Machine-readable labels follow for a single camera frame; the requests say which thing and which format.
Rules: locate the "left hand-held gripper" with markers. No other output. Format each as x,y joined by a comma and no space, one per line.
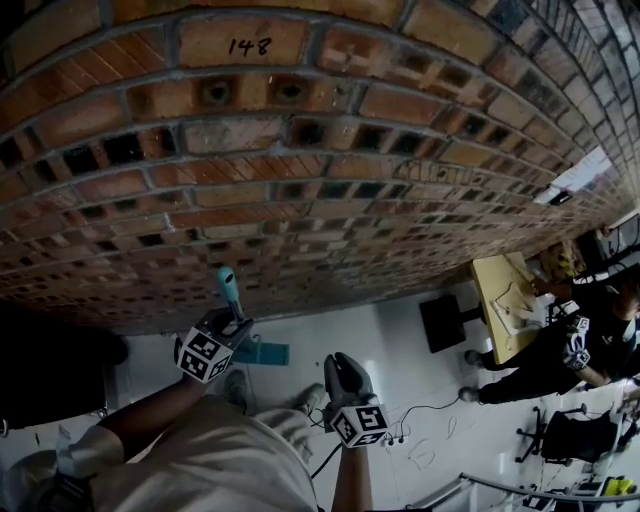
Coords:
205,355

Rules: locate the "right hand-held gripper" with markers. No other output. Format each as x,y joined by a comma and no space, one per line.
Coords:
360,425

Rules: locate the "teal mop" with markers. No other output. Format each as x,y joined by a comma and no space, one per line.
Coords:
227,287

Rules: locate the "person's right forearm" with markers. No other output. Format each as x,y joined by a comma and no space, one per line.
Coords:
352,480

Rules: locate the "person's left forearm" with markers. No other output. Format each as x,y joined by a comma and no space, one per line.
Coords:
150,415

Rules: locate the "person's right shoe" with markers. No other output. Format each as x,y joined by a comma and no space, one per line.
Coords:
311,397

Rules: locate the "person's shoe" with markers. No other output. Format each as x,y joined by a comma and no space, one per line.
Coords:
236,392
311,397

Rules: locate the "person's left shoe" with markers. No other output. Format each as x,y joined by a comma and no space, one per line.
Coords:
236,392

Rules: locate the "person's beige trousers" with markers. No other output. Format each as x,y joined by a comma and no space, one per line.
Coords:
285,425

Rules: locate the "white power strip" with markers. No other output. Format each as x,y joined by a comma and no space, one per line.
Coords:
395,441

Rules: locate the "black table base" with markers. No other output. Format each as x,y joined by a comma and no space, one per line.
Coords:
442,325

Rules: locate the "person's beige shirt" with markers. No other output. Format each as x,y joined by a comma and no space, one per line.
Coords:
200,470

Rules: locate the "black wheeled cart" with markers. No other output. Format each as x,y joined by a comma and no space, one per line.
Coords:
50,370

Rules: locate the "yellow wooden table top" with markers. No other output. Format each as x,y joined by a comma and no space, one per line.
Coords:
487,280

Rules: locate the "grey metal railing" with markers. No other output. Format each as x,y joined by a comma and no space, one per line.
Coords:
500,484

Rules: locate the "black office chair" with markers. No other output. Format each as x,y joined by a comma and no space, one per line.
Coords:
580,435

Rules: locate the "brown cardboard box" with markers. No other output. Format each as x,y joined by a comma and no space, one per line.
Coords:
562,260

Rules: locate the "small white paper sheet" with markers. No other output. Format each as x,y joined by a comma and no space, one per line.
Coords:
544,195

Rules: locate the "large white paper sheet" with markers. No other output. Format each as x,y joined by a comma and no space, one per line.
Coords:
585,167

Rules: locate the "black wall switch box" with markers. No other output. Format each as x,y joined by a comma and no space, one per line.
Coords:
561,199

